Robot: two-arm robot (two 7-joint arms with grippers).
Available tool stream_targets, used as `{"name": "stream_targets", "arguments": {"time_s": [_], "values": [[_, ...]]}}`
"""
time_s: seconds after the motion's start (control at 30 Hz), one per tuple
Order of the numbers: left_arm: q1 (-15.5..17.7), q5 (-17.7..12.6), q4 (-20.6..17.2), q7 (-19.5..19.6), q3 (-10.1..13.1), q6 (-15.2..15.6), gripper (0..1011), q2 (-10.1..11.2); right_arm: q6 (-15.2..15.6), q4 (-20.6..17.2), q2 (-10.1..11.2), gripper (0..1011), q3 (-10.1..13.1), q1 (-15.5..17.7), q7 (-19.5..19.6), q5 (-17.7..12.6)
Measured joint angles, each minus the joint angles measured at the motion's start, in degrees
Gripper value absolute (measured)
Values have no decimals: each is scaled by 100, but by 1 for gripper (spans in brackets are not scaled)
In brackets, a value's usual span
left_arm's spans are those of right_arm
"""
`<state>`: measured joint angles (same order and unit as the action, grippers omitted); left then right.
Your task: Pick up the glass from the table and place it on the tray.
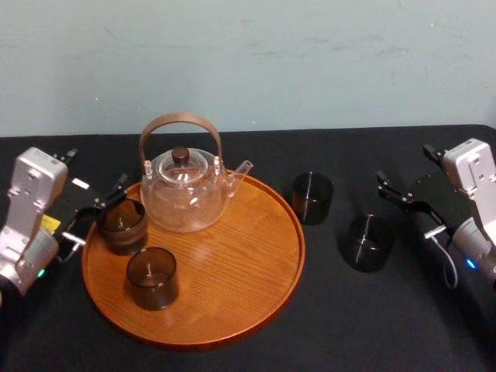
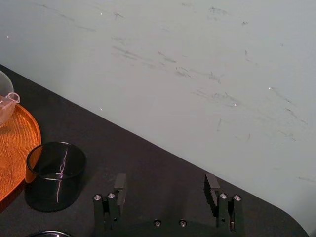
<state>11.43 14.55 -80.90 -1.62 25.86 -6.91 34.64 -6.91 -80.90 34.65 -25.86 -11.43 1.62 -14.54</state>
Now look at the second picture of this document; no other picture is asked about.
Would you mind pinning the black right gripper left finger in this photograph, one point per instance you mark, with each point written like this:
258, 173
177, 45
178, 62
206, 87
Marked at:
116, 205

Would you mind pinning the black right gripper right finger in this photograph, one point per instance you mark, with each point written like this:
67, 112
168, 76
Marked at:
223, 207

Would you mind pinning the black table cloth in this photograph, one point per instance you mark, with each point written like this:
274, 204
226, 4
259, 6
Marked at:
158, 177

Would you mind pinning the clear glass pitcher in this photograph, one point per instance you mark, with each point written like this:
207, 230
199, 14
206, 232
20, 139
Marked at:
6, 98

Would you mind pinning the round orange wooden tray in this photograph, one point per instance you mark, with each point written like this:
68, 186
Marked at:
14, 150

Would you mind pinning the clear glass with dark rim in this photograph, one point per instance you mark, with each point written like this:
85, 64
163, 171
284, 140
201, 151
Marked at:
47, 234

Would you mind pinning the clear drinking glass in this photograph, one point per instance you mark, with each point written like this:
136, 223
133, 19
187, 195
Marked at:
55, 176

